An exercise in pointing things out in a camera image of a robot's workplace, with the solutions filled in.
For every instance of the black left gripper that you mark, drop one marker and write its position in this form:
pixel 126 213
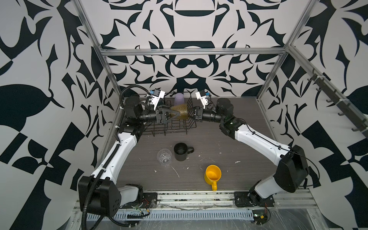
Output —
pixel 162 120

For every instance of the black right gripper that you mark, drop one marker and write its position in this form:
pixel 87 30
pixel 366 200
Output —
pixel 197 113

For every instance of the black wire dish rack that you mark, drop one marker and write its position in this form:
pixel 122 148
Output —
pixel 153 128

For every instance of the olive tinted glass cup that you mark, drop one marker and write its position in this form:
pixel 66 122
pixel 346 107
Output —
pixel 183 112

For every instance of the lilac plastic cup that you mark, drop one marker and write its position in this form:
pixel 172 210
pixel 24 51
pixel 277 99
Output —
pixel 179 99

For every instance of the clear glass cup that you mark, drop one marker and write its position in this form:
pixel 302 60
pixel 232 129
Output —
pixel 164 157

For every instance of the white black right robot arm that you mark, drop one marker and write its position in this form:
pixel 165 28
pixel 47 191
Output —
pixel 291 162

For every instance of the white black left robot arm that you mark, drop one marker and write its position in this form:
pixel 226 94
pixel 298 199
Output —
pixel 98 193

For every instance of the black ceramic mug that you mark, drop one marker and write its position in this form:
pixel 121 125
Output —
pixel 182 151

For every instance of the yellow ceramic mug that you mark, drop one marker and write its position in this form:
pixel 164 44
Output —
pixel 212 175

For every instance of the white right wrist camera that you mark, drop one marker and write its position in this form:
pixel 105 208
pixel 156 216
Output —
pixel 203 96

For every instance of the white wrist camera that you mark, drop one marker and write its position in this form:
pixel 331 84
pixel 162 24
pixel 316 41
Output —
pixel 203 96
pixel 155 96

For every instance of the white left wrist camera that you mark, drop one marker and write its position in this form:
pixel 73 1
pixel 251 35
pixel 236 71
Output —
pixel 155 96

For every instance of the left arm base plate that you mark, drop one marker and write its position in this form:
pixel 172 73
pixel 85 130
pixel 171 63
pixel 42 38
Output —
pixel 149 200

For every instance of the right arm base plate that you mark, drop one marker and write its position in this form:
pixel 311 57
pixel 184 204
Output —
pixel 251 199

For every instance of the white slotted cable duct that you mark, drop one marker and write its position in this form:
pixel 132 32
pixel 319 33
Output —
pixel 160 215

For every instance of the black wall hook rail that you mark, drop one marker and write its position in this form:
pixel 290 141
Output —
pixel 336 98

